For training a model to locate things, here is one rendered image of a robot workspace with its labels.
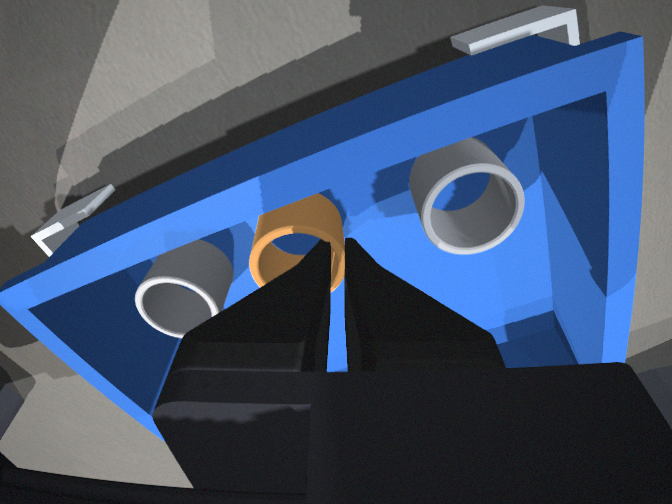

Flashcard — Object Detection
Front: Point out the blue tray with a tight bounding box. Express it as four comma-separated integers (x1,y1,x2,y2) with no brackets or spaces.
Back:
0,32,645,442

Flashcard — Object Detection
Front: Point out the bronze bushing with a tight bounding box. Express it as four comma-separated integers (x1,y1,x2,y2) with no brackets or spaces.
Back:
249,193,345,292

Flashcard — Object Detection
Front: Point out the grey metal bushing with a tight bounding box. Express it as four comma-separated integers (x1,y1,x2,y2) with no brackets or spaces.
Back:
409,137,525,255
135,239,233,338

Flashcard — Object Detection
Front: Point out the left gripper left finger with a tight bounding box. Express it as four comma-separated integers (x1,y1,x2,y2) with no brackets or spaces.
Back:
168,239,331,374

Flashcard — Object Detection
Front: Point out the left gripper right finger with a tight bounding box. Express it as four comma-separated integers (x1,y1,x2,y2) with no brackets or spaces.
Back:
344,237,506,372

